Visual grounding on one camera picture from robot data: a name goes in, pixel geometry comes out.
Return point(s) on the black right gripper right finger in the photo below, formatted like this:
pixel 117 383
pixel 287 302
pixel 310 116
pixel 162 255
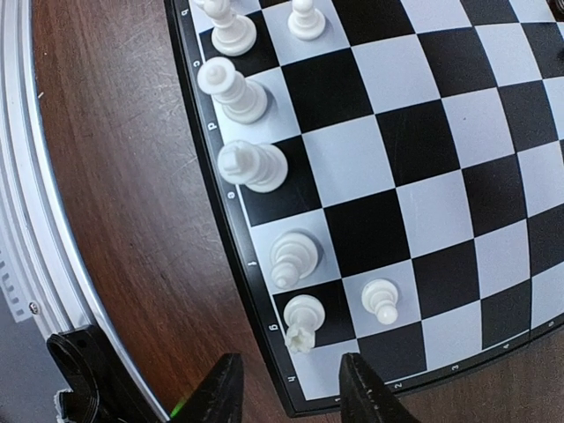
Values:
pixel 364 396

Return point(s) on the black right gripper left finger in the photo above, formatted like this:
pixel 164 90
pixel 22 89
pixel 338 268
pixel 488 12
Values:
pixel 218 397

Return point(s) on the white chess pawn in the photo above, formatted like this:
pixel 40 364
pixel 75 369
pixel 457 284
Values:
pixel 305 21
pixel 304 315

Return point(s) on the black white chess board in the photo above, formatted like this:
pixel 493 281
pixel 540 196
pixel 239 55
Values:
pixel 424 142

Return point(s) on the white knight chess piece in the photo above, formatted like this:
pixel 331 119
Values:
pixel 233 34

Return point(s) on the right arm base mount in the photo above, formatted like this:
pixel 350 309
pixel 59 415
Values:
pixel 101 388

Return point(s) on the front aluminium rail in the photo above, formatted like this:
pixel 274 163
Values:
pixel 43 276

